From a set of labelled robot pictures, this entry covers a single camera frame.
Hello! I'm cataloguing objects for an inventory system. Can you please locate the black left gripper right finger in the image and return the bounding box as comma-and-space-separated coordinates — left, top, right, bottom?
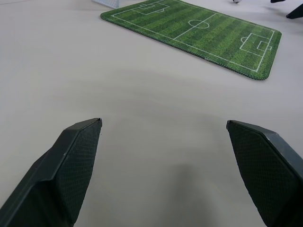
226, 119, 303, 227

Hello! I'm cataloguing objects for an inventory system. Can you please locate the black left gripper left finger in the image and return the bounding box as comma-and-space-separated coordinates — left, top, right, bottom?
0, 117, 103, 227

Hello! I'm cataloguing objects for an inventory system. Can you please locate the green soccer field mat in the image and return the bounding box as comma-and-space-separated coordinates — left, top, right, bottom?
100, 0, 283, 81

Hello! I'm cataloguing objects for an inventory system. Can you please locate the white miniature goal net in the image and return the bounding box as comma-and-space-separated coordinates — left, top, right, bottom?
91, 0, 125, 9

